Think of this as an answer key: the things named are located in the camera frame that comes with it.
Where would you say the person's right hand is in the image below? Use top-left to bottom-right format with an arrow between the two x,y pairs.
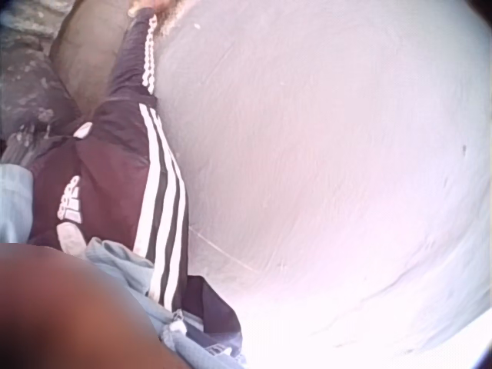
150,0 -> 182,16

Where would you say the grey patterned blanket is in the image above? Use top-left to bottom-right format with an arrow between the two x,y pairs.
0,0 -> 84,162

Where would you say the white bed sheet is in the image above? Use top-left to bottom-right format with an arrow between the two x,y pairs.
148,0 -> 492,369

